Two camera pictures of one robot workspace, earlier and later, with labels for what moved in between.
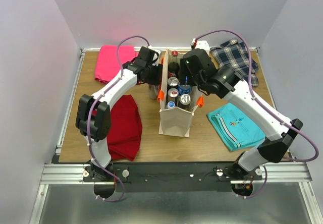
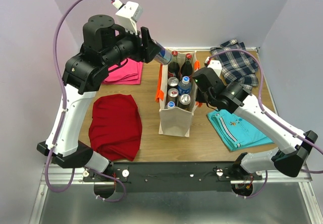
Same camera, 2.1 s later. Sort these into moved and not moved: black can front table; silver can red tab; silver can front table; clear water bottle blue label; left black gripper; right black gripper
Moved: right black gripper; left black gripper; silver can red tab
Not moved: clear water bottle blue label; silver can front table; black can front table
